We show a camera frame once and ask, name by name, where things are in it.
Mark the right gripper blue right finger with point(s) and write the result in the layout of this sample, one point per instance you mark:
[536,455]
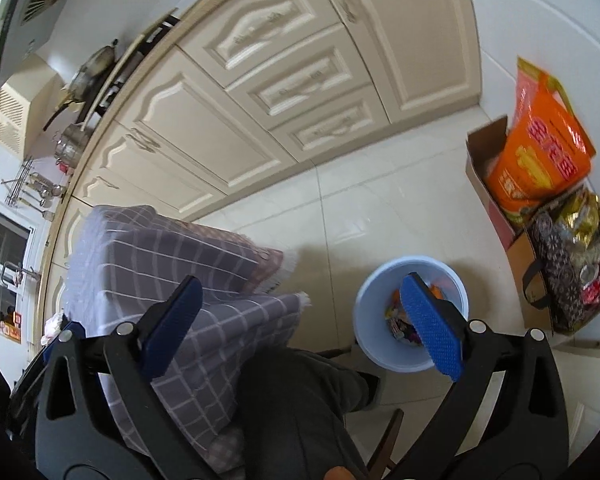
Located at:
[504,416]

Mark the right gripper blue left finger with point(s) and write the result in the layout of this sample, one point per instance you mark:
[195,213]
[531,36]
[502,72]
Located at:
[76,436]

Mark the light blue trash bin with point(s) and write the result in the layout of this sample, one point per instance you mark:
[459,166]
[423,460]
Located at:
[397,316]

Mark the kitchen window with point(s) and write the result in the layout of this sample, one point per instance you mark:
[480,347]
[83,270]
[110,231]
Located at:
[0,264]

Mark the right hand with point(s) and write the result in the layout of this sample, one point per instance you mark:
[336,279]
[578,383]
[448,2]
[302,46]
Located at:
[339,473]

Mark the orange detergent bottle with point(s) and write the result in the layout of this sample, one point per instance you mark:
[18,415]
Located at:
[11,326]

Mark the purple checked tablecloth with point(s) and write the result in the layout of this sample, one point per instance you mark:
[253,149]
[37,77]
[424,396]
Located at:
[218,301]

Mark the steel faucet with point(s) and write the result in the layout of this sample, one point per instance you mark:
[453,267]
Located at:
[17,274]

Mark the dark trousers leg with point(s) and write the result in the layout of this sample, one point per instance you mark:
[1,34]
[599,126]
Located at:
[291,406]

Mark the black patterned shopping bag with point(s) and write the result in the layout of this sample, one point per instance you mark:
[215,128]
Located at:
[564,276]

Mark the hanging utensil rack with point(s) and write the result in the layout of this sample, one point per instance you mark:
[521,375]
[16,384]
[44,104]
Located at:
[31,189]

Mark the steel stock pot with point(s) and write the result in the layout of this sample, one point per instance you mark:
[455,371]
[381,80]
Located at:
[71,145]

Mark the orange rice bag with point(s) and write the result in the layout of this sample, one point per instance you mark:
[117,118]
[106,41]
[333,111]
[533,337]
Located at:
[546,150]

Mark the brown cardboard box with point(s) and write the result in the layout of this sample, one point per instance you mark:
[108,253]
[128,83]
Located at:
[483,146]

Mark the cream upper cabinets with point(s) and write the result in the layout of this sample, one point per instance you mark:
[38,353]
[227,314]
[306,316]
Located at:
[27,100]

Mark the cream cabinets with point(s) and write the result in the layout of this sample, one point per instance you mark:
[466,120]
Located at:
[27,100]
[244,93]

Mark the black gas hob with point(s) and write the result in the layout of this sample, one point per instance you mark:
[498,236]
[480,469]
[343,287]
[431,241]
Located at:
[124,67]

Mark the cream lower cabinets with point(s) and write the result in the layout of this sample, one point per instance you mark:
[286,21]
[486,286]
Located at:
[244,93]

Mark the black range hood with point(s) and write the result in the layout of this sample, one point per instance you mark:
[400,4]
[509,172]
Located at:
[25,26]

